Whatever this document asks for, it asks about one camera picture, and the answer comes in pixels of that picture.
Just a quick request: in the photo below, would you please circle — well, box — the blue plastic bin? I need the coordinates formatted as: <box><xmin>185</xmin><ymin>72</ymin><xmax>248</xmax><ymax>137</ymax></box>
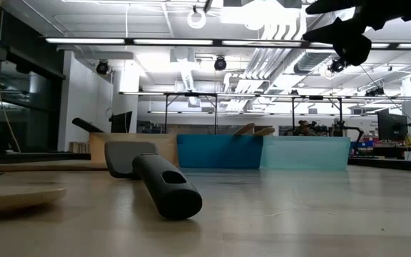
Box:
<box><xmin>176</xmin><ymin>133</ymin><xmax>265</xmax><ymax>170</ymax></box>

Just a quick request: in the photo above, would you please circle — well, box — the person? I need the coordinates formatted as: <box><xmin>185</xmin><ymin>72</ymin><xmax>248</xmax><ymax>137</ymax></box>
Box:
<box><xmin>295</xmin><ymin>120</ymin><xmax>319</xmax><ymax>137</ymax></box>

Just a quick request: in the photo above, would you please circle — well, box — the black ceiling spotlight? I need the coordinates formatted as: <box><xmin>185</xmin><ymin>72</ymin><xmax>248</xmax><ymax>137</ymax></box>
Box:
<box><xmin>95</xmin><ymin>59</ymin><xmax>110</xmax><ymax>76</ymax></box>
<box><xmin>213</xmin><ymin>56</ymin><xmax>228</xmax><ymax>71</ymax></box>
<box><xmin>328</xmin><ymin>59</ymin><xmax>347</xmax><ymax>74</ymax></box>

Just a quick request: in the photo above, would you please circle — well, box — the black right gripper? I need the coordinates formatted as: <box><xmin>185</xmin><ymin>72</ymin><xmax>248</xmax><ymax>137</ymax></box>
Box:
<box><xmin>302</xmin><ymin>0</ymin><xmax>411</xmax><ymax>67</ymax></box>

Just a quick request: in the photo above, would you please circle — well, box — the orange plastic bin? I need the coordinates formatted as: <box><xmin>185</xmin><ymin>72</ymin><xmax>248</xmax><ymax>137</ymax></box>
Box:
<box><xmin>88</xmin><ymin>132</ymin><xmax>180</xmax><ymax>168</ymax></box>

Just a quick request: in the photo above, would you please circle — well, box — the black metal workstation frame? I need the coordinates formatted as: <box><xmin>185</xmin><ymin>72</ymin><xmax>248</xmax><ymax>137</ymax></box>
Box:
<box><xmin>119</xmin><ymin>91</ymin><xmax>411</xmax><ymax>136</ymax></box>

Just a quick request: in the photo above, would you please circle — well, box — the wooden slotted spatula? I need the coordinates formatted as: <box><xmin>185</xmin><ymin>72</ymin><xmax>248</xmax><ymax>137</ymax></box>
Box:
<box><xmin>0</xmin><ymin>185</ymin><xmax>67</xmax><ymax>215</ymax></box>

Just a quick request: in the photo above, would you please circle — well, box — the ceiling light strip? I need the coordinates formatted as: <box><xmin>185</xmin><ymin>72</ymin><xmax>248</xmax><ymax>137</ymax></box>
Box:
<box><xmin>44</xmin><ymin>36</ymin><xmax>411</xmax><ymax>50</ymax></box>

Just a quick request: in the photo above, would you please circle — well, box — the wooden spork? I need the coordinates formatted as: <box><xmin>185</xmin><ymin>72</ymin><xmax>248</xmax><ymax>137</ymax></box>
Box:
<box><xmin>253</xmin><ymin>127</ymin><xmax>276</xmax><ymax>137</ymax></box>

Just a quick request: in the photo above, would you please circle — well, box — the turquoise plastic bin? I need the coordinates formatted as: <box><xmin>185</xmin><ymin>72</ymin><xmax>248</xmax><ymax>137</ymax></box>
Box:
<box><xmin>260</xmin><ymin>136</ymin><xmax>352</xmax><ymax>171</ymax></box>

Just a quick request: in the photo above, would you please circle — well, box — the black aluminium frame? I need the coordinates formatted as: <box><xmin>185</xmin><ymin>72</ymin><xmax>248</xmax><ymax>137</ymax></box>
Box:
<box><xmin>0</xmin><ymin>151</ymin><xmax>92</xmax><ymax>161</ymax></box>
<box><xmin>347</xmin><ymin>156</ymin><xmax>411</xmax><ymax>174</ymax></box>

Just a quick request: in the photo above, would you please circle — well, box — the black rectangular spatula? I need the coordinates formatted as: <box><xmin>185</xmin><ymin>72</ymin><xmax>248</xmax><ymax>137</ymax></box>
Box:
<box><xmin>103</xmin><ymin>141</ymin><xmax>203</xmax><ymax>221</ymax></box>

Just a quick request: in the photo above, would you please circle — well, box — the black monitor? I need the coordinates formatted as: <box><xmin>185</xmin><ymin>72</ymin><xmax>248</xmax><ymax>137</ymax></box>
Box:
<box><xmin>376</xmin><ymin>109</ymin><xmax>409</xmax><ymax>142</ymax></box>
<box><xmin>109</xmin><ymin>111</ymin><xmax>133</xmax><ymax>134</ymax></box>

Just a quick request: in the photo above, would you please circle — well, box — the white ring lamp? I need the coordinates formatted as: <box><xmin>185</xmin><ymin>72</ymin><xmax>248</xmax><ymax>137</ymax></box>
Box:
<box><xmin>186</xmin><ymin>9</ymin><xmax>207</xmax><ymax>30</ymax></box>

